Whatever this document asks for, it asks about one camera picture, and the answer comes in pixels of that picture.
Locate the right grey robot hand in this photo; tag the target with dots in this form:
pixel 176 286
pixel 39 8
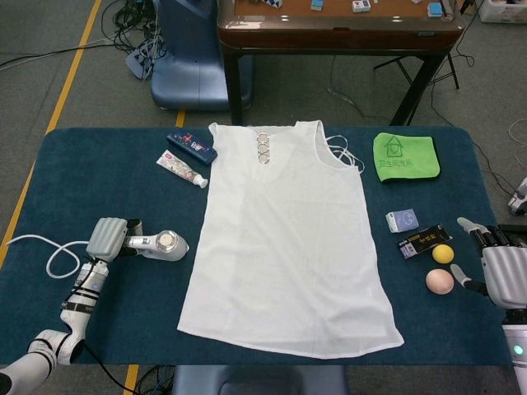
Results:
pixel 506 275

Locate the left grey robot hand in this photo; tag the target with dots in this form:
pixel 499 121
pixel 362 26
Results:
pixel 107 238

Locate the white handheld steamer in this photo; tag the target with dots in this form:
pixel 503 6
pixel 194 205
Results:
pixel 169 244

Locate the white sleeveless top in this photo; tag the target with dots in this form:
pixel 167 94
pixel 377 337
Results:
pixel 288 247

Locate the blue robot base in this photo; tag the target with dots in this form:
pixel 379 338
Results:
pixel 185 61

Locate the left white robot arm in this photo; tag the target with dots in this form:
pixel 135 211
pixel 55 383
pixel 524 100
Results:
pixel 78 300

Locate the dark teal table cover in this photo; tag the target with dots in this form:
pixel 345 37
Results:
pixel 103 185

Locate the yellow ball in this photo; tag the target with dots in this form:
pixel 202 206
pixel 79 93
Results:
pixel 443 254

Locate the pink ball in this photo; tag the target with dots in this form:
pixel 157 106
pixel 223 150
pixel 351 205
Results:
pixel 439 282

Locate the grey and black gadget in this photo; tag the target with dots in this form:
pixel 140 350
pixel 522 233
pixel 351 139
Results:
pixel 518 199

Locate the black box with gold print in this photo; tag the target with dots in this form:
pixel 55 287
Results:
pixel 424 240

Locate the white toothpaste tube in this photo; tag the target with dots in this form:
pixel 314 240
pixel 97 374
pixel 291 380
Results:
pixel 181 168

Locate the small pale blue box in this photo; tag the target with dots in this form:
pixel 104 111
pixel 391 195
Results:
pixel 405 220

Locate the dark blue toothpaste box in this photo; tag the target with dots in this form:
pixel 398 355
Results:
pixel 191 146

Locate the green microfiber cloth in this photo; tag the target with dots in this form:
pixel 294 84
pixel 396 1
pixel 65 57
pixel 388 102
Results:
pixel 405 158

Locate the grey power strip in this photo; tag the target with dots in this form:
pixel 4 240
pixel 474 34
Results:
pixel 136 61

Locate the blue white snake puzzle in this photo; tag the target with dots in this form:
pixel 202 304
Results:
pixel 267 2

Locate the brown mahjong table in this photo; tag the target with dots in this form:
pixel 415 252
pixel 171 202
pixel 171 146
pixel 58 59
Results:
pixel 329 37

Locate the face-up white mahjong tile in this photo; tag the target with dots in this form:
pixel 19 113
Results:
pixel 360 5

